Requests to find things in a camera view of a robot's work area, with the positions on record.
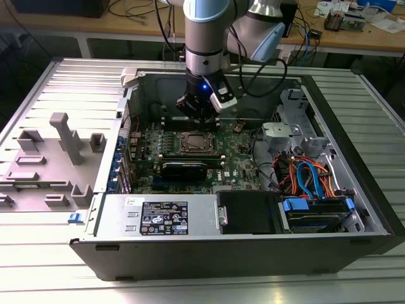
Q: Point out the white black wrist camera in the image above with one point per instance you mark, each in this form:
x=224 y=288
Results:
x=223 y=98

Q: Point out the small black box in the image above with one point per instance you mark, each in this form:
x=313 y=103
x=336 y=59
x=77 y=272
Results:
x=315 y=34

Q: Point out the grey parts rack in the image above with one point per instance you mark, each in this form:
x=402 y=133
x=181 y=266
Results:
x=53 y=164

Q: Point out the green circuit board device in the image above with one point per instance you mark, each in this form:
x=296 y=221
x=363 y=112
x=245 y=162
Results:
x=357 y=23

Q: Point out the silver CPU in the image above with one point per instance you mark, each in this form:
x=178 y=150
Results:
x=198 y=142

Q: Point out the black monitor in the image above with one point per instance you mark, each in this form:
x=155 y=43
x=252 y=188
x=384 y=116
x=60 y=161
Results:
x=63 y=8

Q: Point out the green motherboard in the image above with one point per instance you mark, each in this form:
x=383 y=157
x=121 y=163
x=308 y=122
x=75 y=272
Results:
x=240 y=158

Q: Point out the silver metal drive cage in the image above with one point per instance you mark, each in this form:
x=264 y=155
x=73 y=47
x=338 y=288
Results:
x=284 y=133

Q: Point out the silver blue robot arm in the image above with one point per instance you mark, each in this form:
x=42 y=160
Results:
x=202 y=38

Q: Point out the perforated metal fan grille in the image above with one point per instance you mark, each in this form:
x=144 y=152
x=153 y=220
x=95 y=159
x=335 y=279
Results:
x=126 y=123

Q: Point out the CPU socket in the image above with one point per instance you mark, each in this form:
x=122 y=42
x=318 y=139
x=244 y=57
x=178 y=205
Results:
x=181 y=152

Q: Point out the silver power supply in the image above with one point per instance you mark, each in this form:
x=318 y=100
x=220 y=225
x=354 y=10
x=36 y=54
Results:
x=120 y=206

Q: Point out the green RAM stick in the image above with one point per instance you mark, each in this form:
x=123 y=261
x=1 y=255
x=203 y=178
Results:
x=31 y=186

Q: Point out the black graphics card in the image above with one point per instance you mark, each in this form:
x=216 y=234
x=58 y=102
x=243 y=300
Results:
x=183 y=172

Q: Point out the blue slot retainer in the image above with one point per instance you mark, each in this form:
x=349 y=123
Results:
x=114 y=172
x=110 y=187
x=120 y=142
x=117 y=157

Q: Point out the black grey PC case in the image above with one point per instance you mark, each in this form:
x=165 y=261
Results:
x=221 y=259

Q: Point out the blue case latch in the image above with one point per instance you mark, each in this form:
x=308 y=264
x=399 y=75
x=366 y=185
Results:
x=76 y=218

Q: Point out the tall black box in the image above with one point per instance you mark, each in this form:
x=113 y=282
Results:
x=289 y=16

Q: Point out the wooden desk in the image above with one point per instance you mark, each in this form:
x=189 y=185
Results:
x=79 y=23

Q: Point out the round coin battery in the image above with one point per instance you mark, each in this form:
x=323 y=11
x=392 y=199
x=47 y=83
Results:
x=238 y=128

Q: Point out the white printed paper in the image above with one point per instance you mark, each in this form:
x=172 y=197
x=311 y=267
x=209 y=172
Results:
x=332 y=8

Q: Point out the hard disk in blue carrier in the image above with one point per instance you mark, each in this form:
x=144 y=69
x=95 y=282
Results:
x=316 y=218

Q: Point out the white paper sheet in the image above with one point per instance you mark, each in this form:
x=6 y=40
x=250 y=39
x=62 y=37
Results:
x=389 y=26

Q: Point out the copper coil transformer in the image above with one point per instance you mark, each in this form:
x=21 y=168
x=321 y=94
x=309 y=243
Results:
x=333 y=20

